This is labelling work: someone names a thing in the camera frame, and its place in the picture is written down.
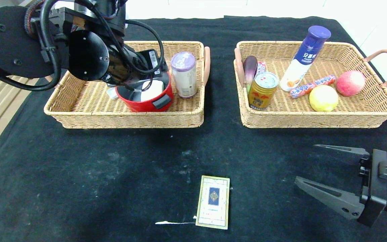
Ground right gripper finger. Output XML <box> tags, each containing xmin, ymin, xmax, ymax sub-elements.
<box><xmin>294</xmin><ymin>175</ymin><xmax>365</xmax><ymax>220</ymax></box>
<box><xmin>313</xmin><ymin>144</ymin><xmax>370</xmax><ymax>161</ymax></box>

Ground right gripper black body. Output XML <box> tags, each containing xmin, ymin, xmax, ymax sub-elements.
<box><xmin>357</xmin><ymin>149</ymin><xmax>387</xmax><ymax>228</ymax></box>

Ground yellow lemon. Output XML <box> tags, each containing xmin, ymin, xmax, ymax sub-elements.
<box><xmin>309</xmin><ymin>85</ymin><xmax>339</xmax><ymax>112</ymax></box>

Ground blue cap white bottle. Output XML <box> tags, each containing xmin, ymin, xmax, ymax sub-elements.
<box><xmin>280</xmin><ymin>26</ymin><xmax>332</xmax><ymax>92</ymax></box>

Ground gold drink can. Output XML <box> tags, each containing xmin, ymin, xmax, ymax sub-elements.
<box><xmin>248</xmin><ymin>72</ymin><xmax>279</xmax><ymax>111</ymax></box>

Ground playing card box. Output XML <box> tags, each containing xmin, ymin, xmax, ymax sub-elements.
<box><xmin>196</xmin><ymin>175</ymin><xmax>230</xmax><ymax>230</ymax></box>

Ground white soap bar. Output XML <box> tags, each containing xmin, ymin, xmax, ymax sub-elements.
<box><xmin>140</xmin><ymin>80</ymin><xmax>165</xmax><ymax>102</ymax></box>

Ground red pot black handles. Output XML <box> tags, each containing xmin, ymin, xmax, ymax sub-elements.
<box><xmin>115</xmin><ymin>72</ymin><xmax>174</xmax><ymax>113</ymax></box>

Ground red apple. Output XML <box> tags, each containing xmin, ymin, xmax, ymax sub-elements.
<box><xmin>336</xmin><ymin>70</ymin><xmax>366</xmax><ymax>97</ymax></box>

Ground orange sausage stick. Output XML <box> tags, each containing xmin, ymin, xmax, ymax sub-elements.
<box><xmin>290</xmin><ymin>75</ymin><xmax>336</xmax><ymax>99</ymax></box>

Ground purple eggplant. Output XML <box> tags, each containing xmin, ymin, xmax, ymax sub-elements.
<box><xmin>243</xmin><ymin>56</ymin><xmax>258</xmax><ymax>94</ymax></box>

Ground white paper scrap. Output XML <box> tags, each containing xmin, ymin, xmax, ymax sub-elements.
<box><xmin>155</xmin><ymin>217</ymin><xmax>197</xmax><ymax>225</ymax></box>

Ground purple lid canister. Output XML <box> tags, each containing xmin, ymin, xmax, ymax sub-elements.
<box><xmin>170</xmin><ymin>52</ymin><xmax>198</xmax><ymax>99</ymax></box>

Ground white table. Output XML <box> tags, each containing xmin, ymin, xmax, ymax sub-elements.
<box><xmin>126</xmin><ymin>0</ymin><xmax>340</xmax><ymax>21</ymax></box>

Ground black table cloth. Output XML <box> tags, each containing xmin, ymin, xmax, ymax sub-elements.
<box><xmin>0</xmin><ymin>16</ymin><xmax>387</xmax><ymax>242</ymax></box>

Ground wicker basket brown handles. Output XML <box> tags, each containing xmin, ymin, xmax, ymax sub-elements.
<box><xmin>44</xmin><ymin>41</ymin><xmax>211</xmax><ymax>129</ymax></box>
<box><xmin>234</xmin><ymin>41</ymin><xmax>387</xmax><ymax>129</ymax></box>

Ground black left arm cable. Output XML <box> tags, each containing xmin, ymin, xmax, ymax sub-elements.
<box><xmin>0</xmin><ymin>0</ymin><xmax>166</xmax><ymax>93</ymax></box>

